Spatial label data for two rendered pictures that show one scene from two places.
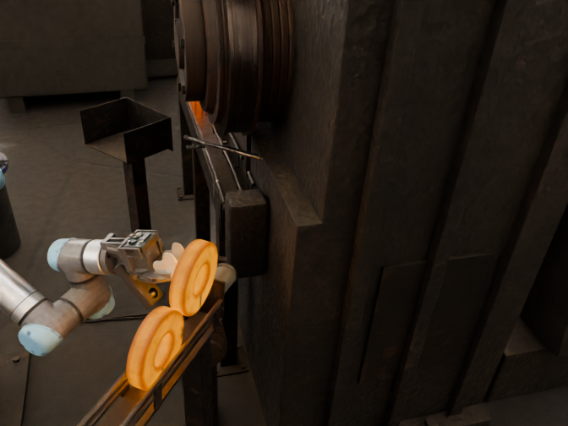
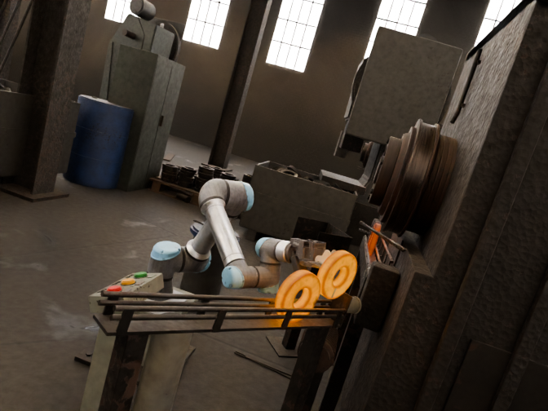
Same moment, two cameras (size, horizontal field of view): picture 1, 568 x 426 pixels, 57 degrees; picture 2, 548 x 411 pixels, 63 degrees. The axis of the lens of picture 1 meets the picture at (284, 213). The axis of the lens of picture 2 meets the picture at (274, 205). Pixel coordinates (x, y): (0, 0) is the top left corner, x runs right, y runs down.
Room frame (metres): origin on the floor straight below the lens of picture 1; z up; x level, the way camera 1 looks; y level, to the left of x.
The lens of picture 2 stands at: (-0.50, -0.21, 1.18)
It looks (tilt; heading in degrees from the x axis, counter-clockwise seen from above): 10 degrees down; 27
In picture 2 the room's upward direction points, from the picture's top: 16 degrees clockwise
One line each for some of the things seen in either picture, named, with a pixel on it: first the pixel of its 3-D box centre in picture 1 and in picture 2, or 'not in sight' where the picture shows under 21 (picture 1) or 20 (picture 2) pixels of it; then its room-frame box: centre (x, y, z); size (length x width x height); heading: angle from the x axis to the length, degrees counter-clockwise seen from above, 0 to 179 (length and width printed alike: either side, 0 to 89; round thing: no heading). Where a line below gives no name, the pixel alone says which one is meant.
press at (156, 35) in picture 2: not in sight; (142, 72); (6.15, 6.87, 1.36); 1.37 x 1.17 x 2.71; 97
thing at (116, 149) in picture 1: (134, 198); (304, 287); (1.74, 0.60, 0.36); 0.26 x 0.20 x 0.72; 52
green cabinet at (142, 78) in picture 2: not in sight; (140, 121); (3.28, 3.66, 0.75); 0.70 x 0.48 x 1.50; 17
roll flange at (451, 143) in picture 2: (257, 42); (427, 184); (1.36, 0.10, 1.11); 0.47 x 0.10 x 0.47; 17
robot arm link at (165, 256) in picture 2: not in sight; (165, 258); (0.98, 0.98, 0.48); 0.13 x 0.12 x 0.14; 157
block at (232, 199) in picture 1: (247, 234); (377, 296); (1.11, 0.09, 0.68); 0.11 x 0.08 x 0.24; 107
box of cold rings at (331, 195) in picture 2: (65, 35); (299, 207); (3.75, 1.66, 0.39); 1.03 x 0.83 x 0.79; 111
